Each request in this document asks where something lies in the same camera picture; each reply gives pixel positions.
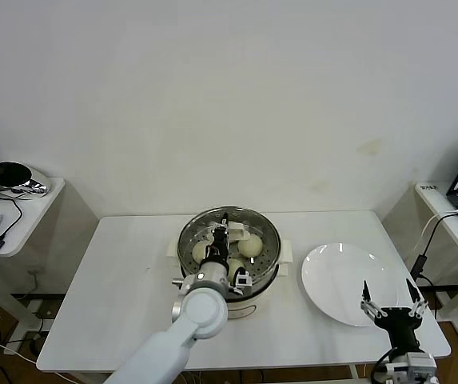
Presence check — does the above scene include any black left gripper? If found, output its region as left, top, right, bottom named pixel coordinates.
left=204, top=212, right=232, bottom=266

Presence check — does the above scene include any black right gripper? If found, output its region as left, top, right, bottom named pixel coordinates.
left=359, top=278, right=428, bottom=354

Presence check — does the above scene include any white steamed baozi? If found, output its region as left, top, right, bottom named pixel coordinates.
left=191, top=242, right=213, bottom=266
left=237, top=234, right=264, bottom=259
left=226, top=258, right=248, bottom=282

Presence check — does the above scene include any perforated steel steamer basket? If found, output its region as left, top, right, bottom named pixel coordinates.
left=177, top=206, right=284, bottom=301

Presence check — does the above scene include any white round plate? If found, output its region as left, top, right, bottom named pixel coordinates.
left=301, top=242, right=399, bottom=328

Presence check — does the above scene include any cream electric cooker pot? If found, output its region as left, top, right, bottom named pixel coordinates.
left=166, top=235, right=294, bottom=322

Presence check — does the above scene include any white side table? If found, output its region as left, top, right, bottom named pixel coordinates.
left=382, top=182, right=458, bottom=345
left=0, top=175, right=100, bottom=357

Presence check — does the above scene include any chrome and black headset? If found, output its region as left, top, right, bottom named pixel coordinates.
left=0, top=160, right=52, bottom=198

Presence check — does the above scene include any black charger cable with adapter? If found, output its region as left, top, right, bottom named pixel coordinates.
left=409, top=210, right=458, bottom=290

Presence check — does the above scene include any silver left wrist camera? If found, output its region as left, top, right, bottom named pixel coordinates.
left=231, top=270, right=254, bottom=298

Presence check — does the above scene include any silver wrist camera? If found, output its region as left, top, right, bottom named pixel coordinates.
left=405, top=351, right=438, bottom=384
left=231, top=270, right=254, bottom=298

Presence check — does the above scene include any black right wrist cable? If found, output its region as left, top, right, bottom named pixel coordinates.
left=371, top=347, right=396, bottom=384

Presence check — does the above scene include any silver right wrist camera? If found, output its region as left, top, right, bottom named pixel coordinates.
left=405, top=351, right=438, bottom=384

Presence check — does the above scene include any white cable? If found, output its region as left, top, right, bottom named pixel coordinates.
left=419, top=211, right=458, bottom=257

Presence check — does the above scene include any black hub cable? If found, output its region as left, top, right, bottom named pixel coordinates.
left=0, top=193, right=24, bottom=245

